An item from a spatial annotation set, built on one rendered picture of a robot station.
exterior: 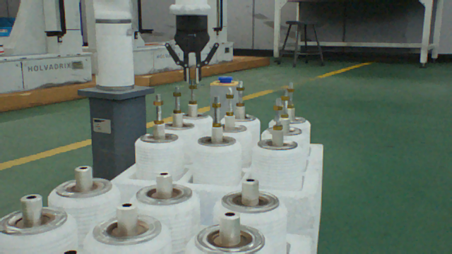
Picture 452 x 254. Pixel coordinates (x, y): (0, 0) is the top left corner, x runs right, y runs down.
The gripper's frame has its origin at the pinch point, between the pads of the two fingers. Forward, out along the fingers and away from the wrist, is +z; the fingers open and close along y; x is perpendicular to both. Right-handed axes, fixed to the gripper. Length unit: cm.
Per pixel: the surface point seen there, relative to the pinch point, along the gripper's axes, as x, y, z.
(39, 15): -195, 98, -14
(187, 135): 15.6, 0.7, 11.2
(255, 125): 6.4, -14.7, 10.9
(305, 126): 9.3, -25.9, 10.7
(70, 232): 65, 12, 11
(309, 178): 27.6, -23.5, 17.1
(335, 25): -488, -151, -3
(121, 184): 29.2, 12.5, 17.3
